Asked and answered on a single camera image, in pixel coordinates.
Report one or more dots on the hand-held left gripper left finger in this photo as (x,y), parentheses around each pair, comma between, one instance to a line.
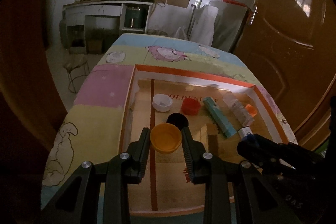
(141,153)

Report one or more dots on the white bottle cap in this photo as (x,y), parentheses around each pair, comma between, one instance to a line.
(162,102)

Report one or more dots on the yellow-orange bottle cap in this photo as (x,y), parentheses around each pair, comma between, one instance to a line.
(165,137)

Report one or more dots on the brown wooden door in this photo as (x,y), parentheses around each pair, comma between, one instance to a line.
(288,29)

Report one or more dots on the clear plastic sheeting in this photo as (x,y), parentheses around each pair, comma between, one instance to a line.
(207,22)

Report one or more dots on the small gold box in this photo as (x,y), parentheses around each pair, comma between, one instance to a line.
(210,134)

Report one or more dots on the metal pole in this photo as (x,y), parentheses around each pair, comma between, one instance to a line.
(193,19)

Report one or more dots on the teal tube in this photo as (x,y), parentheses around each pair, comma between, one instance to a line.
(219,116)

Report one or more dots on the shallow cardboard tray box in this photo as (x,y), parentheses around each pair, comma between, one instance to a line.
(168,187)

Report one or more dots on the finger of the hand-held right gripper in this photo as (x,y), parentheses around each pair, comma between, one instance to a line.
(262,150)

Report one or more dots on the dark green cooker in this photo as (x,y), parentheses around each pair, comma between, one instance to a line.
(134,18)

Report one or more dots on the black bottle cap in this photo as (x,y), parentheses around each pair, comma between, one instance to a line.
(178,119)

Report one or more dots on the orange bottle cap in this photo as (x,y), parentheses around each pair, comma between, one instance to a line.
(250,109)

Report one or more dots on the red strip on door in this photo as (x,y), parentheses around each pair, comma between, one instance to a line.
(233,1)

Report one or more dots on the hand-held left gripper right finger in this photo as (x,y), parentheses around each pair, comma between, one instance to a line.
(187,158)

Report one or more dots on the round metal stool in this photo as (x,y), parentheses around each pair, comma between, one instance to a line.
(76,64)

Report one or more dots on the white kitchen counter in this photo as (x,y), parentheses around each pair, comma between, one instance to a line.
(105,11)

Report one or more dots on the red bottle cap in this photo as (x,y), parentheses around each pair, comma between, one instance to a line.
(190,106)

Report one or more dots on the white cartoon printed box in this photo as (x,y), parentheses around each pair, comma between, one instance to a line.
(245,131)

